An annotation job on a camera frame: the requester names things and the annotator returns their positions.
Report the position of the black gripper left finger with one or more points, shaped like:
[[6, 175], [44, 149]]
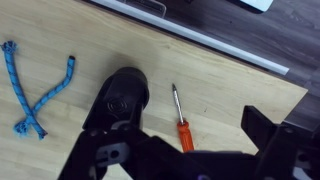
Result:
[[100, 156]]

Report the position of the white table frame rail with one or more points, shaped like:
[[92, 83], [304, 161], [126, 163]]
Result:
[[200, 35]]

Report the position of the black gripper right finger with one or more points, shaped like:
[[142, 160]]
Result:
[[270, 140]]

